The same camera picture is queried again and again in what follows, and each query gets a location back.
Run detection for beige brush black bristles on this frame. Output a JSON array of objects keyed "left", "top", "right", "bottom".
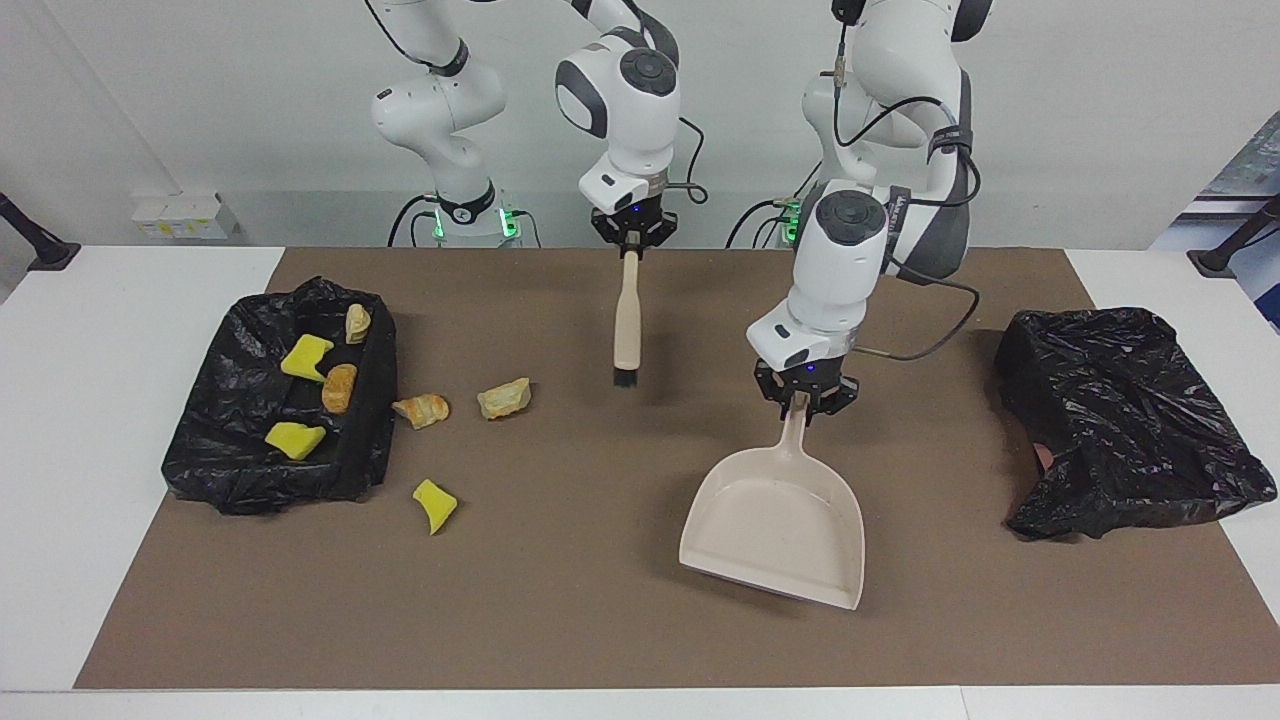
[{"left": 612, "top": 250, "right": 643, "bottom": 389}]

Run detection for beige plastic dustpan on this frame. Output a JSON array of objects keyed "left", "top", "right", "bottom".
[{"left": 678, "top": 392, "right": 866, "bottom": 611}]

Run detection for pale bread chunk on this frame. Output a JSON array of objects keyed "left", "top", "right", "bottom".
[{"left": 476, "top": 377, "right": 532, "bottom": 421}]

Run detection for striped croissant bread piece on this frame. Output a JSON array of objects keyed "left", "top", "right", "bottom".
[{"left": 391, "top": 393, "right": 451, "bottom": 431}]

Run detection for brown fried nugget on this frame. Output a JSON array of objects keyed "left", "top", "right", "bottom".
[{"left": 321, "top": 363, "right": 359, "bottom": 415}]

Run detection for notched yellow sponge piece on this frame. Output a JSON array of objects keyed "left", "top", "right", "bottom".
[{"left": 280, "top": 334, "right": 336, "bottom": 384}]

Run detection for black bag-lined trash bin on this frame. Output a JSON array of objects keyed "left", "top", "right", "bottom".
[
  {"left": 161, "top": 276, "right": 399, "bottom": 517},
  {"left": 994, "top": 307, "right": 1279, "bottom": 542}
]

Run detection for brown table mat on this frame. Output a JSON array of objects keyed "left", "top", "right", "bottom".
[{"left": 75, "top": 247, "right": 1280, "bottom": 691}]

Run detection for black stand foot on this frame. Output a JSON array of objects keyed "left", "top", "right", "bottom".
[
  {"left": 0, "top": 192, "right": 81, "bottom": 273},
  {"left": 1187, "top": 192, "right": 1280, "bottom": 279}
]

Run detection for black base cable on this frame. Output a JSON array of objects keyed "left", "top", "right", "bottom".
[
  {"left": 727, "top": 165, "right": 823, "bottom": 248},
  {"left": 388, "top": 195, "right": 542, "bottom": 248}
]

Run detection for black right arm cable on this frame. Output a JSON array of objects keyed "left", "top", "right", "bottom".
[{"left": 362, "top": 0, "right": 711, "bottom": 206}]

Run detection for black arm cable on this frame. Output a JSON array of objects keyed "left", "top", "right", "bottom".
[
  {"left": 362, "top": 0, "right": 711, "bottom": 206},
  {"left": 830, "top": 0, "right": 983, "bottom": 363}
]

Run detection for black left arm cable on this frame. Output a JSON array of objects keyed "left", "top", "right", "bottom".
[{"left": 830, "top": 0, "right": 983, "bottom": 363}]

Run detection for white wall socket box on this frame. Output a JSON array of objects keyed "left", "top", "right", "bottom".
[{"left": 131, "top": 193, "right": 239, "bottom": 241}]

